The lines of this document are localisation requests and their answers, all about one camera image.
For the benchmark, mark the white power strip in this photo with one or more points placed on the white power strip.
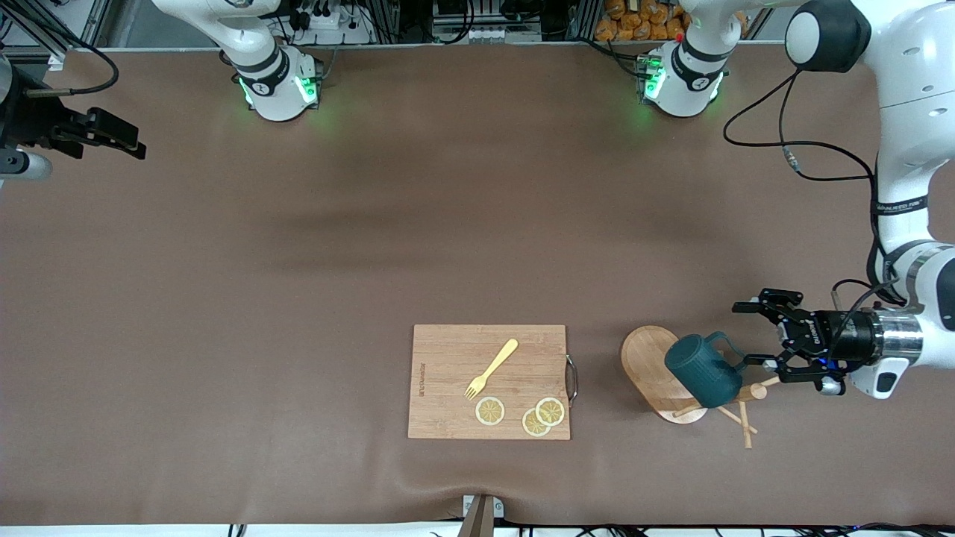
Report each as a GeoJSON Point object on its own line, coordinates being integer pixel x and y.
{"type": "Point", "coordinates": [328, 22]}

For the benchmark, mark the bamboo cutting board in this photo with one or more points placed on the bamboo cutting board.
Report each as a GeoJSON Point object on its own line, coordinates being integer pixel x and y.
{"type": "Point", "coordinates": [448, 373]}

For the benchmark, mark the grey electronics box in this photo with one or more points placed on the grey electronics box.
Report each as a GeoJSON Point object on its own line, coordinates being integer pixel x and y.
{"type": "Point", "coordinates": [485, 33]}

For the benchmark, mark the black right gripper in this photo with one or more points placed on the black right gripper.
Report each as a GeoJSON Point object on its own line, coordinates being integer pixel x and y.
{"type": "Point", "coordinates": [28, 123]}

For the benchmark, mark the yellow plastic fork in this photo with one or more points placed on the yellow plastic fork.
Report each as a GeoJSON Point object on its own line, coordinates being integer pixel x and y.
{"type": "Point", "coordinates": [492, 368]}

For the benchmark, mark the bag of orange buns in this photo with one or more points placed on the bag of orange buns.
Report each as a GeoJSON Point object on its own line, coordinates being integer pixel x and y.
{"type": "Point", "coordinates": [642, 22]}

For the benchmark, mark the brown table cover mat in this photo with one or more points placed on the brown table cover mat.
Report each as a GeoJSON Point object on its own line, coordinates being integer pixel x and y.
{"type": "Point", "coordinates": [224, 335]}

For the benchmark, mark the wooden mug tree rack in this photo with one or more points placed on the wooden mug tree rack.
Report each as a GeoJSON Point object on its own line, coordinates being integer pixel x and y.
{"type": "Point", "coordinates": [642, 365]}

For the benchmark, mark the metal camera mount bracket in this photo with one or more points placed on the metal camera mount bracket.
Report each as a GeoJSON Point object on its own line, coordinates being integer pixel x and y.
{"type": "Point", "coordinates": [481, 518]}

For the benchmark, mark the aluminium frame rail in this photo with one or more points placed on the aluminium frame rail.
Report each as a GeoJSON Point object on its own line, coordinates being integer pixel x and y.
{"type": "Point", "coordinates": [93, 22]}

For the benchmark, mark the lemon slice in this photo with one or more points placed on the lemon slice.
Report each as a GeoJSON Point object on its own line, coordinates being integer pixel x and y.
{"type": "Point", "coordinates": [531, 425]}
{"type": "Point", "coordinates": [490, 411]}
{"type": "Point", "coordinates": [550, 411]}

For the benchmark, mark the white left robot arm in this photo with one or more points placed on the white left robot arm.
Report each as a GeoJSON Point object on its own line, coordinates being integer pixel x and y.
{"type": "Point", "coordinates": [910, 74]}

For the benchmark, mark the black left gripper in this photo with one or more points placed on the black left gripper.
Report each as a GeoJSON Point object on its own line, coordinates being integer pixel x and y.
{"type": "Point", "coordinates": [853, 339]}

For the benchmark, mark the dark teal ribbed mug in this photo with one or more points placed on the dark teal ribbed mug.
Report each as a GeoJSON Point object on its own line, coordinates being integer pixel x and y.
{"type": "Point", "coordinates": [701, 373]}

